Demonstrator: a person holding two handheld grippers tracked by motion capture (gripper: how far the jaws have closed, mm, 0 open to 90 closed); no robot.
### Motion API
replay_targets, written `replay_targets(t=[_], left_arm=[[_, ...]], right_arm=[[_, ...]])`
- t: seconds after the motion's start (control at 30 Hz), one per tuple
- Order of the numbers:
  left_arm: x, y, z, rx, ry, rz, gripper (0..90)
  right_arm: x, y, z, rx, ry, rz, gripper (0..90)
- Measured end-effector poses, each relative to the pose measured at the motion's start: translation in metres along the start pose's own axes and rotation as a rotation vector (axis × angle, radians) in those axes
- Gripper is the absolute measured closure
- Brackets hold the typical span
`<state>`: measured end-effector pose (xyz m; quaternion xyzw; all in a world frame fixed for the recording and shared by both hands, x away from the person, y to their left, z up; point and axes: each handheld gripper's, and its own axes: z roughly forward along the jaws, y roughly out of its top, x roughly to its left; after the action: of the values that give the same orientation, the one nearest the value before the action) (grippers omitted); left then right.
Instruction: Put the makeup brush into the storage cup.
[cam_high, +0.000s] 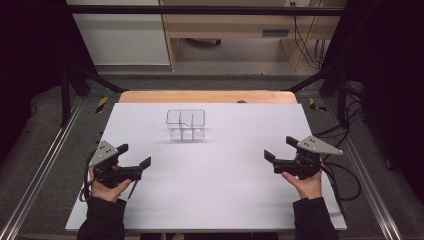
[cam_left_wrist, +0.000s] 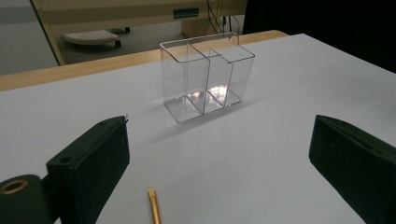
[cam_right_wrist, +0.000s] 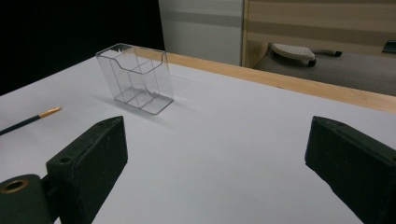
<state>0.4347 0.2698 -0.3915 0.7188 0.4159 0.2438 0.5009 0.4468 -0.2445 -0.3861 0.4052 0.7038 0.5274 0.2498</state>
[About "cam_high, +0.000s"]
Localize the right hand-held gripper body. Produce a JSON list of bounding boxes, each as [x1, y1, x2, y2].
[[272, 135, 344, 181]]

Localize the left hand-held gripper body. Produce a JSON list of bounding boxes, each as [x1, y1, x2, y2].
[[88, 139, 143, 188]]

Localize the person's left hand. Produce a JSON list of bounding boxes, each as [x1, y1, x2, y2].
[[88, 167, 133, 204]]

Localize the person's right hand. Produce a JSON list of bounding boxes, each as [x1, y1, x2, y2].
[[281, 162, 324, 201]]

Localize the yellow clamp right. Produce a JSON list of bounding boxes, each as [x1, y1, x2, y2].
[[308, 97, 328, 113]]

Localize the clear plastic divided organizer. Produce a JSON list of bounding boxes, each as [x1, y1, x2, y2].
[[165, 108, 207, 142]]

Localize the black metal stand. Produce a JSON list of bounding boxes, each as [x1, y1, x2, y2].
[[59, 63, 130, 128], [287, 62, 352, 130]]

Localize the white table board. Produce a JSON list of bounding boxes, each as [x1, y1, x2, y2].
[[64, 102, 348, 232]]

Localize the white cabinet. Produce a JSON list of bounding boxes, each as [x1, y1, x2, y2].
[[65, 0, 171, 67]]

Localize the black curtain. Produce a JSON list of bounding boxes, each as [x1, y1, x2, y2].
[[319, 0, 424, 204], [0, 0, 98, 168]]

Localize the light wooden desk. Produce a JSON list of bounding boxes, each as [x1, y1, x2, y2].
[[159, 0, 348, 72]]

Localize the left hand-held gripper black cable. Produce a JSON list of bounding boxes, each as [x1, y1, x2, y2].
[[79, 149, 98, 203]]

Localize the hand-held gripper black cable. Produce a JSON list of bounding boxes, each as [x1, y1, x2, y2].
[[79, 149, 98, 203], [313, 126, 363, 216]]

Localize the right hand-held gripper black cable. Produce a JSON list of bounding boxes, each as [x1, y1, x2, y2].
[[313, 126, 363, 216]]

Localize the aluminium floor rail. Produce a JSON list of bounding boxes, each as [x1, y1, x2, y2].
[[323, 99, 404, 240], [0, 95, 85, 240]]

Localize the black hanging cables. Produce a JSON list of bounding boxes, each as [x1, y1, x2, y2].
[[290, 1, 328, 70]]

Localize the black horizontal frame bar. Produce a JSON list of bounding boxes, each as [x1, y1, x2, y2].
[[65, 4, 346, 17]]

